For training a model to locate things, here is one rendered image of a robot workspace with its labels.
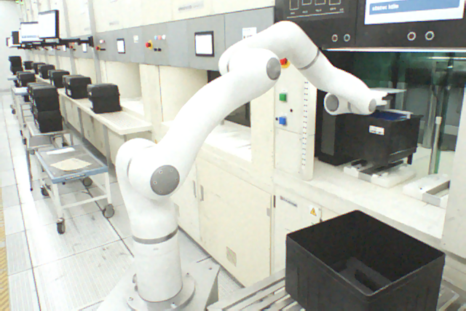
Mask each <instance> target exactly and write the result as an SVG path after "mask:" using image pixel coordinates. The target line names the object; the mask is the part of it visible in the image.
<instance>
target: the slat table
mask: <svg viewBox="0 0 466 311"><path fill-rule="evenodd" d="M283 287H285V269H282V270H280V271H279V272H276V273H274V274H272V275H270V276H268V277H266V278H264V279H262V280H260V281H258V282H256V283H254V284H251V285H249V286H247V288H244V289H242V290H241V291H238V292H237V293H235V294H232V295H230V296H228V297H226V298H224V299H222V300H220V301H218V302H216V303H214V304H212V305H210V306H208V307H206V311H240V310H242V309H244V308H246V307H248V306H249V305H251V304H254V303H256V302H258V301H260V303H258V304H256V305H255V306H253V307H250V308H248V309H247V310H245V311H260V310H262V309H264V308H265V307H266V308H267V310H264V311H299V310H301V309H303V307H302V306H301V305H300V304H299V303H297V304H295V305H293V306H292V307H289V308H288V309H286V310H283V308H285V307H287V306H288V305H289V304H292V303H294V302H295V300H294V299H293V298H292V297H291V296H289V297H288V298H287V299H284V300H283V301H281V302H279V303H278V304H276V303H275V302H277V301H278V300H280V299H282V298H284V297H285V296H287V295H289V294H288V293H286V292H285V290H283V291H281V292H279V293H278V294H275V295H273V296H271V297H268V295H270V294H273V293H275V292H276V291H279V290H280V289H282V288H283ZM439 294H441V295H442V296H441V297H439V298H438V306H437V310H436V311H438V310H439V309H440V308H442V306H443V305H444V304H446V303H447V302H448V301H449V300H452V301H453V302H452V303H451V304H450V305H449V306H448V307H447V308H446V309H445V310H444V311H457V310H458V309H459V308H460V307H465V309H464V310H463V311H466V291H464V290H462V289H461V288H458V287H456V286H454V285H452V284H451V283H449V282H447V281H445V280H443V279H441V287H440V293H439Z"/></svg>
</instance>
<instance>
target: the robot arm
mask: <svg viewBox="0 0 466 311"><path fill-rule="evenodd" d="M284 58H286V59H287V60H288V61H289V62H290V63H291V64H293V66H294V67H295V68H296V69H297V70H298V71H299V72H300V73H301V74H302V75H303V76H304V77H305V79H306V80H307V81H308V82H309V83H310V84H312V85H313V86H315V87H316V88H317V89H319V90H323V91H326V92H328V93H327V94H326V96H325V99H324V106H325V109H326V111H327V112H328V113H329V114H343V113H355V114H370V113H372V112H373V111H374V109H375V108H376V106H381V105H386V104H387V102H386V101H388V100H392V99H393V93H391V92H382V91H375V90H369V89H368V88H367V87H366V85H365V84H364V83H363V82H361V81H360V80H359V79H358V78H356V77H353V76H352V75H351V74H348V73H347V72H345V71H342V70H339V69H337V68H335V67H333V66H332V65H331V64H330V63H329V62H328V61H327V60H326V58H325V57H324V55H323V53H322V52H321V51H320V50H319V49H318V48H317V47H316V45H315V44H314V43H312V42H311V40H310V39H309V38H308V37H307V35H306V34H305V33H304V31H303V30H302V29H301V28H300V27H299V26H298V25H296V24H295V23H292V22H289V21H282V22H279V23H276V24H274V25H272V26H270V27H269V28H267V29H265V30H264V31H262V32H260V33H258V34H255V35H253V36H251V37H249V38H247V39H244V40H242V41H240V42H238V43H236V44H235V45H233V46H231V47H230V48H229V49H227V50H226V51H225V52H224V53H223V55H222V56H221V59H220V60H219V64H218V67H219V71H220V73H221V75H222V76H220V77H219V78H218V79H217V80H215V81H212V82H210V83H209V84H207V85H205V86H204V87H203V88H202V89H200V90H199V91H198V92H197V93H196V94H195V95H193V96H192V97H191V99H190V100H189V101H188V102H187V103H186V104H185V105H184V106H183V108H182V109H181V110H180V111H179V112H178V114H177V115H176V117H175V120H174V122H173V123H172V125H171V127H170V129H169V130H168V132H167V133H166V135H165V136H164V138H163V139H162V140H161V141H160V142H159V143H158V144H155V143H154V142H151V141H148V140H145V139H140V138H136V139H132V140H130V141H127V142H126V143H124V144H123V145H122V146H121V147H120V148H119V151H118V152H117V155H116V176H117V181H118V184H119V188H120V192H121V194H122V199H123V202H124V204H125V206H126V209H127V212H128V215H129V218H130V228H131V235H132V242H133V254H134V261H135V273H133V278H132V281H131V282H130V283H129V285H128V286H127V288H126V291H125V300H126V303H127V305H128V307H129V308H130V309H131V310H133V311H175V310H177V309H179V308H180V307H182V306H184V305H185V304H186V303H188V302H189V300H190V299H191V298H192V297H193V295H194V290H195V282H194V278H193V276H192V275H191V274H190V273H189V272H187V271H186V270H184V269H181V258H180V248H179V238H178V219H177V213H176V210H175V206H174V204H173V201H172V200H171V198H170V196H171V195H172V194H174V193H176V192H177V191H178V190H179V189H180V187H181V186H182V184H183V183H184V181H185V180H186V178H187V176H188V174H189V171H190V170H191V167H192V165H193V163H194V162H195V160H196V158H197V154H198V152H199V150H200V148H201V146H202V145H203V143H204V142H205V139H206V138H207V137H208V135H209V134H210V132H211V131H212V130H213V129H215V128H216V127H217V126H218V125H219V124H220V123H221V122H222V121H223V120H224V117H225V116H226V115H228V114H229V113H230V112H232V111H233V110H235V109H237V108H238V107H240V106H242V105H243V104H245V103H247V102H249V101H251V100H254V99H256V98H257V97H259V96H260V95H263V94H264V93H265V92H267V91H268V90H269V89H271V88H272V87H274V86H275V84H276V83H277V81H278V80H279V78H280V74H281V64H280V60H282V59H284Z"/></svg>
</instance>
